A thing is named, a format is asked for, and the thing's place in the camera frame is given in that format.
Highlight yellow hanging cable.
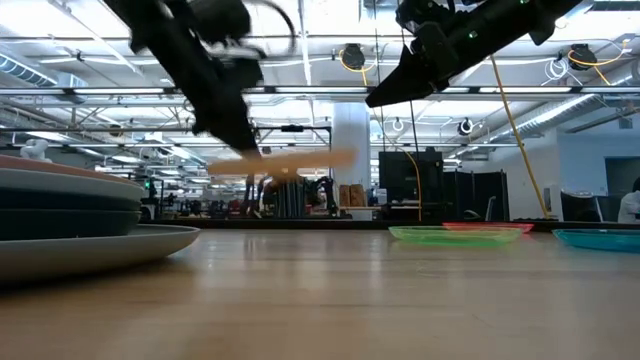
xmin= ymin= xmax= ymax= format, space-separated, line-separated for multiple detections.
xmin=398 ymin=147 xmax=423 ymax=221

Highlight large grey plate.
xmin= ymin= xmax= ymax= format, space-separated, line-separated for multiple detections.
xmin=0 ymin=223 xmax=202 ymax=284

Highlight long ceiling light bar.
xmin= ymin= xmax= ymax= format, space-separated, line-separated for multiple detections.
xmin=0 ymin=85 xmax=640 ymax=96

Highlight green translucent plate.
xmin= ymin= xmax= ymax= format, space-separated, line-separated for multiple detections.
xmin=388 ymin=225 xmax=523 ymax=248

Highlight blue translucent plate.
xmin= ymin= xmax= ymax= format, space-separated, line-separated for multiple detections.
xmin=551 ymin=228 xmax=640 ymax=254

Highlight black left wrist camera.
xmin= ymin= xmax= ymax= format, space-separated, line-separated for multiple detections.
xmin=187 ymin=0 xmax=254 ymax=49

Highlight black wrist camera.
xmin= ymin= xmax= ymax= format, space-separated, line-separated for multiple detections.
xmin=394 ymin=0 xmax=454 ymax=30
xmin=187 ymin=0 xmax=254 ymax=49

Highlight red translucent plate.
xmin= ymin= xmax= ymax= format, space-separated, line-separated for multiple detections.
xmin=442 ymin=221 xmax=535 ymax=235

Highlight person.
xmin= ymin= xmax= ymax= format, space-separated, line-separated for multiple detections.
xmin=617 ymin=177 xmax=640 ymax=224
xmin=264 ymin=175 xmax=315 ymax=220

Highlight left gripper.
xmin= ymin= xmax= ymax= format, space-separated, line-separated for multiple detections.
xmin=172 ymin=49 xmax=266 ymax=160

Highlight white robot figure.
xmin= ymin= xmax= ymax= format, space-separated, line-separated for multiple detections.
xmin=19 ymin=138 xmax=53 ymax=164

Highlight black partition panels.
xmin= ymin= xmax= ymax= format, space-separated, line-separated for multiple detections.
xmin=442 ymin=169 xmax=510 ymax=221

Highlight grey office chair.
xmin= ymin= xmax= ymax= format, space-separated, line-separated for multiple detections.
xmin=462 ymin=195 xmax=498 ymax=221

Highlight white round pillar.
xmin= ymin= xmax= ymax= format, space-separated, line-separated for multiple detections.
xmin=332 ymin=102 xmax=372 ymax=195

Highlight black ceiling cable reel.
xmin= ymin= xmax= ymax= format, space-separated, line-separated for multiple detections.
xmin=339 ymin=43 xmax=367 ymax=72
xmin=568 ymin=43 xmax=597 ymax=72

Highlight silver ventilation duct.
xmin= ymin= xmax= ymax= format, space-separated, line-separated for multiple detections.
xmin=492 ymin=59 xmax=640 ymax=145

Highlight thin black hanging cable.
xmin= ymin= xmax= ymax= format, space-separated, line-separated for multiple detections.
xmin=408 ymin=98 xmax=421 ymax=154
xmin=372 ymin=0 xmax=387 ymax=152

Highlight black camera rig frame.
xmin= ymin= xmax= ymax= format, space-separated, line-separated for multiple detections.
xmin=251 ymin=124 xmax=334 ymax=207

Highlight dark teal plastic plate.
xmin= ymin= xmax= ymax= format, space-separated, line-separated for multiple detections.
xmin=0 ymin=185 xmax=144 ymax=213
xmin=0 ymin=208 xmax=143 ymax=242

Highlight black table frame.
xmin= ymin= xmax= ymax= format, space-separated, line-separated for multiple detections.
xmin=142 ymin=218 xmax=640 ymax=233

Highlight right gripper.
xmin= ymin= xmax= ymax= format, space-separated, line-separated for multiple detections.
xmin=364 ymin=14 xmax=501 ymax=109

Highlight black cabinet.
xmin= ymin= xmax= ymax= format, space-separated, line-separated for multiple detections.
xmin=378 ymin=150 xmax=444 ymax=221

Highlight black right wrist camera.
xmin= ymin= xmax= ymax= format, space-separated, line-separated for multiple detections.
xmin=394 ymin=0 xmax=454 ymax=30

